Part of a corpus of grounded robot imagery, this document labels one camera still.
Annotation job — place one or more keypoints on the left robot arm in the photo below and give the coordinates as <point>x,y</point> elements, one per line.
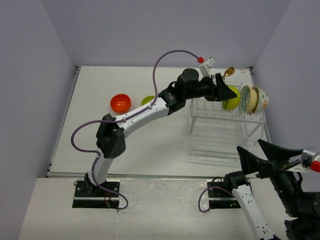
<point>113,131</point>

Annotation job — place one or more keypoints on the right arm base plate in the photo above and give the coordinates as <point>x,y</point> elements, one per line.
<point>218,199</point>

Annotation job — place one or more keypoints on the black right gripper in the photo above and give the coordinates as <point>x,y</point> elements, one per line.
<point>277,156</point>

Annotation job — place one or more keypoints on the orange bowl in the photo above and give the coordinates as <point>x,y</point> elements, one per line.
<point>120,105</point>
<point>120,96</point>

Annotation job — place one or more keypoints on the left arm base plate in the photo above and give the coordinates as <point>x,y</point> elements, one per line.
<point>98,199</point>

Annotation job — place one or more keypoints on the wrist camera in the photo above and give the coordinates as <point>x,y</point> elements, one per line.
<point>206,65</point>
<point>309,161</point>

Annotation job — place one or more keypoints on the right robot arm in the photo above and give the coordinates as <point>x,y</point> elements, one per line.
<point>302,211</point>

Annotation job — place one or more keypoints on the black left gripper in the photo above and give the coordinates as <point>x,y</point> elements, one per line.
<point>219,92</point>

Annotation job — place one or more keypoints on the teal patterned white bowl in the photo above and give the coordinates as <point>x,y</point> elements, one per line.
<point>248,100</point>

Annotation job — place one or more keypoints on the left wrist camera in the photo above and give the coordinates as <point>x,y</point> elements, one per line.
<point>206,65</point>

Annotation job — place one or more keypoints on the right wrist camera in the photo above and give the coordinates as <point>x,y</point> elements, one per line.
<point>309,161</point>

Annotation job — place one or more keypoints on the gold spoon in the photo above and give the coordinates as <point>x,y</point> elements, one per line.
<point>228,72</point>

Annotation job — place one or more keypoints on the white wire dish rack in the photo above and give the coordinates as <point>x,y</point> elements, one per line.
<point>215,132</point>

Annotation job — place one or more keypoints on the yellow floral white bowl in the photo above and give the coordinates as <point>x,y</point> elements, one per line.
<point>263,100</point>

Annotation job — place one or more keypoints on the green bowl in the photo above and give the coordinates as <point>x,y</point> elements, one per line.
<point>147,99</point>
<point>232,104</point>

